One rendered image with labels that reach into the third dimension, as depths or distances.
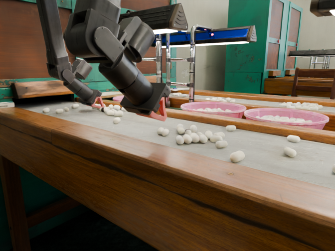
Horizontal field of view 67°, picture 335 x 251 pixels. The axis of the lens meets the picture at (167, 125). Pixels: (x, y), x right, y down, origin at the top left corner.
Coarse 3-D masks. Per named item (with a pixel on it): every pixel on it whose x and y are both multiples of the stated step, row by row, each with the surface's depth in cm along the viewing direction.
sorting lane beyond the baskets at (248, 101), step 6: (174, 96) 162; (180, 96) 163; (186, 96) 162; (198, 96) 163; (204, 96) 163; (240, 102) 137; (246, 102) 137; (252, 102) 137; (258, 102) 137; (264, 102) 137; (270, 102) 137; (276, 102) 136; (324, 108) 118; (330, 108) 118
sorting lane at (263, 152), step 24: (72, 120) 93; (96, 120) 93; (144, 120) 93; (168, 120) 93; (168, 144) 65; (192, 144) 65; (240, 144) 65; (264, 144) 65; (288, 144) 65; (312, 144) 65; (264, 168) 50; (288, 168) 50; (312, 168) 50
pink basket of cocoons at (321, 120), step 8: (248, 112) 96; (256, 112) 99; (264, 112) 100; (272, 112) 101; (280, 112) 100; (296, 112) 97; (304, 112) 95; (312, 112) 92; (256, 120) 83; (264, 120) 80; (312, 120) 92; (320, 120) 88; (328, 120) 80; (320, 128) 79
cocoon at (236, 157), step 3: (231, 153) 53; (234, 153) 52; (237, 153) 52; (240, 153) 53; (243, 153) 53; (231, 156) 52; (234, 156) 52; (237, 156) 52; (240, 156) 52; (243, 156) 53; (231, 159) 52; (234, 159) 52; (237, 159) 52; (240, 159) 52; (234, 162) 52
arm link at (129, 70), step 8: (128, 48) 47; (120, 56) 46; (128, 56) 49; (136, 56) 49; (104, 64) 45; (112, 64) 45; (120, 64) 45; (128, 64) 46; (104, 72) 45; (112, 72) 45; (120, 72) 45; (128, 72) 46; (136, 72) 48; (112, 80) 47; (120, 80) 47; (128, 80) 47; (120, 88) 48
